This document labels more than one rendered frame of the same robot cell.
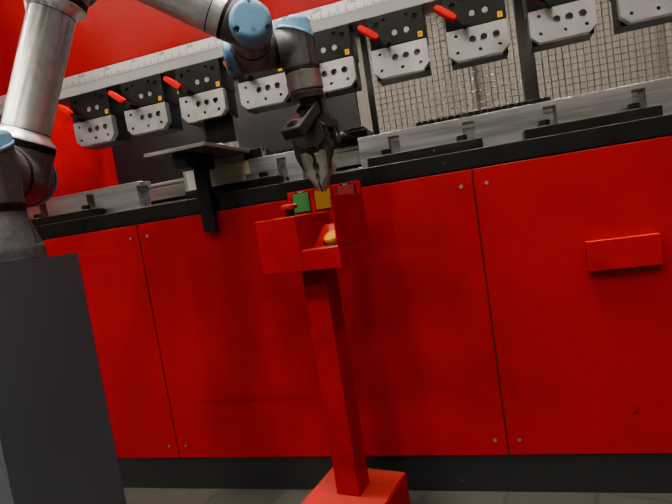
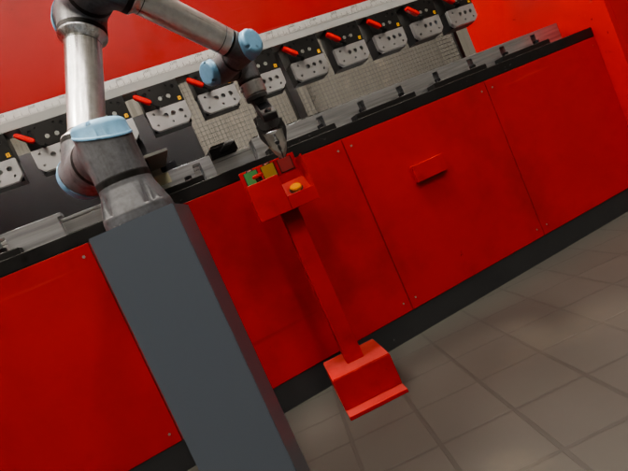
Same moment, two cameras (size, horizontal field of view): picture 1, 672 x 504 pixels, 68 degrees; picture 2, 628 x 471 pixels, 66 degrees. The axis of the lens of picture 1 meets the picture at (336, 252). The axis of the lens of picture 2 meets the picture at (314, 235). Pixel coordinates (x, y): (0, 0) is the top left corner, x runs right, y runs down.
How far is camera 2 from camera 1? 93 cm
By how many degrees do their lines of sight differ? 34
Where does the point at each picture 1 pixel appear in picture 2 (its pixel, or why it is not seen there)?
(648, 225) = (434, 151)
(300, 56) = (253, 70)
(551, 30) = (349, 58)
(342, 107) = (184, 138)
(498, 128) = (336, 118)
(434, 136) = (301, 129)
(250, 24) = (254, 43)
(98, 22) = not seen: outside the picture
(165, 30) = (62, 78)
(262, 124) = not seen: hidden behind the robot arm
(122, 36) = (13, 86)
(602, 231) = (415, 160)
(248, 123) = not seen: hidden behind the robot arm
